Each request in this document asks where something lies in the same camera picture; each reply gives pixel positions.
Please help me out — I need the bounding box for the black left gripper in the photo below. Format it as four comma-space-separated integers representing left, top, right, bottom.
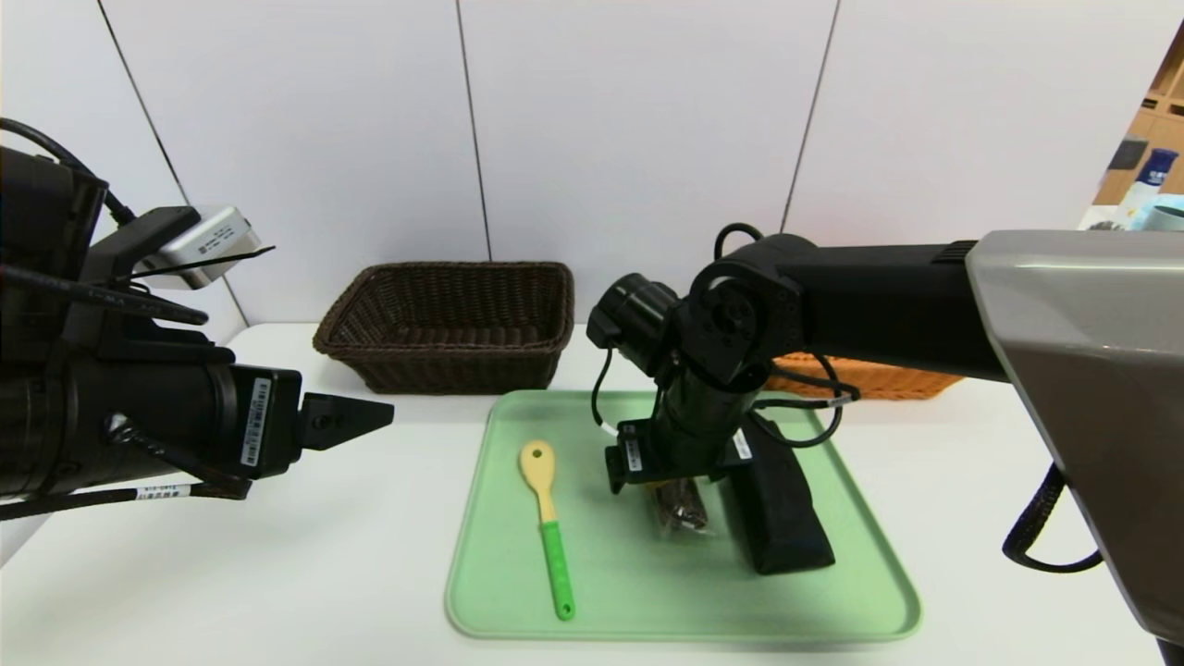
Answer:
93, 358, 395, 487

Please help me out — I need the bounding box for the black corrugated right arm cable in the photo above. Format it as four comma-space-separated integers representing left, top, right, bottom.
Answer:
1004, 462, 1104, 574

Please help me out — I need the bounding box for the plastic brown snack roll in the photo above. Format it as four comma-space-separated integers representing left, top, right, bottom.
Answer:
647, 479, 711, 536

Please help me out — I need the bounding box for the orange wicker basket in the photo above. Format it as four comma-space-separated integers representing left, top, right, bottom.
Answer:
763, 351, 965, 401

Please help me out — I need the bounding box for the light green plastic tray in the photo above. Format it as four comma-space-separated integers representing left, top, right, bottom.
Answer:
446, 390, 922, 641

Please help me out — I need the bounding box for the dark brown wicker basket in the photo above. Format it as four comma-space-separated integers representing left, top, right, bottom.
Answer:
313, 262, 575, 396

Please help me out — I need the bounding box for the yellow spoon with green handle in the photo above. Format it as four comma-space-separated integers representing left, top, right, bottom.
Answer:
519, 440, 576, 621

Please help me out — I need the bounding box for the white bottle with blue cap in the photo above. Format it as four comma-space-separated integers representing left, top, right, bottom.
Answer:
1121, 148, 1180, 230

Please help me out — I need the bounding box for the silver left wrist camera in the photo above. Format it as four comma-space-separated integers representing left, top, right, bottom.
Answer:
139, 205, 263, 290

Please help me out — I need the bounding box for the wooden shelf unit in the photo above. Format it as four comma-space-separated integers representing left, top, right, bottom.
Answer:
1091, 18, 1184, 209

